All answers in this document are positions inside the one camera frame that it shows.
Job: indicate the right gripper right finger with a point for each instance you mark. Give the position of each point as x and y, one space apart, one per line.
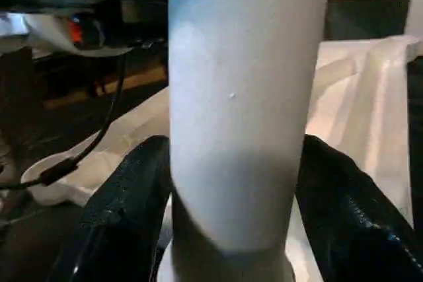
350 216

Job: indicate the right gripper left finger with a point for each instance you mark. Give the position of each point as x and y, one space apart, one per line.
125 216

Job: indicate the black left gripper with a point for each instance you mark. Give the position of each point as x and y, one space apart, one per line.
89 31

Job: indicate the white plastic table top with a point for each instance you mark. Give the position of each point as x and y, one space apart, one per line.
357 103

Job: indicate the white plastic table leg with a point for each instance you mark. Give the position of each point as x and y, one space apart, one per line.
241 97

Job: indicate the black work mat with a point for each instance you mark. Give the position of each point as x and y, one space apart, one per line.
49 123

